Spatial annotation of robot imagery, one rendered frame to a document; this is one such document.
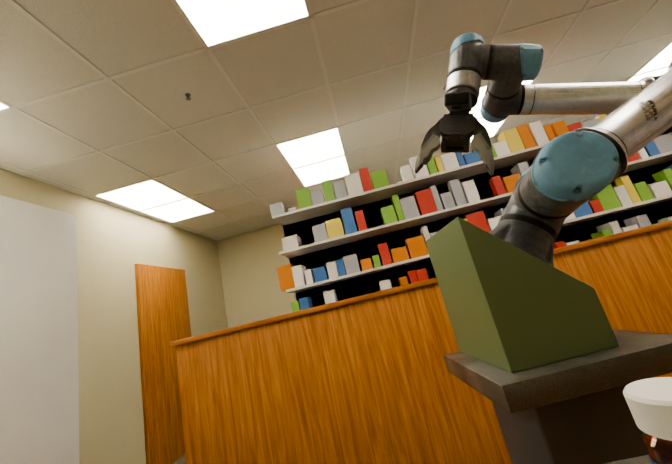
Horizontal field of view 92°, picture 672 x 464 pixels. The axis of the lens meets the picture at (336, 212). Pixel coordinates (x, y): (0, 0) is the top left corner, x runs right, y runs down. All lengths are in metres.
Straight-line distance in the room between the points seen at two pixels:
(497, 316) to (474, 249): 0.12
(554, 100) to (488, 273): 0.50
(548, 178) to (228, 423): 2.05
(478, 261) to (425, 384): 1.46
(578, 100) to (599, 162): 0.33
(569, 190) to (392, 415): 1.65
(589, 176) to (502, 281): 0.23
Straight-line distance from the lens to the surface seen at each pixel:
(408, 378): 2.04
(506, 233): 0.78
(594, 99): 1.02
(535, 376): 0.65
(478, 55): 0.87
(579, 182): 0.69
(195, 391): 2.34
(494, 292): 0.67
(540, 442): 0.75
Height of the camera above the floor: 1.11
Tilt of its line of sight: 16 degrees up
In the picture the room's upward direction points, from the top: 14 degrees counter-clockwise
